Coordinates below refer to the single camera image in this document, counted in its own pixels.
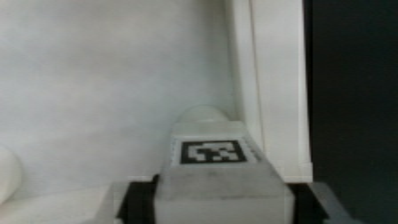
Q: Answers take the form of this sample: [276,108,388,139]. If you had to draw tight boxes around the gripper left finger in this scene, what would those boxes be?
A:
[95,175,159,224]

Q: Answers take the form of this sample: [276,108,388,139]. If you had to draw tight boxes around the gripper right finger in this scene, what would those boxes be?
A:
[288,182,363,224]

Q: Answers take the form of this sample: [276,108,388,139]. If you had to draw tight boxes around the white square tabletop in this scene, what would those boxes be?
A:
[0,0,313,224]

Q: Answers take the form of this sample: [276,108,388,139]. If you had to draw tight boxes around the white table leg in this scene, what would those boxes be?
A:
[155,106,295,224]

